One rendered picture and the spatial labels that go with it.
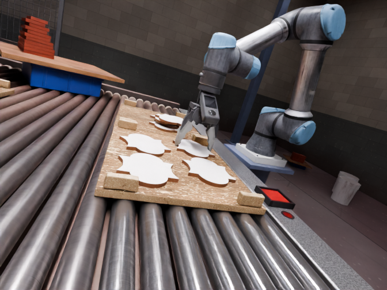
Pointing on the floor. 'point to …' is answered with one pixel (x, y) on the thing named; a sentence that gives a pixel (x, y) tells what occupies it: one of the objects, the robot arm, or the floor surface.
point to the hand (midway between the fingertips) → (193, 148)
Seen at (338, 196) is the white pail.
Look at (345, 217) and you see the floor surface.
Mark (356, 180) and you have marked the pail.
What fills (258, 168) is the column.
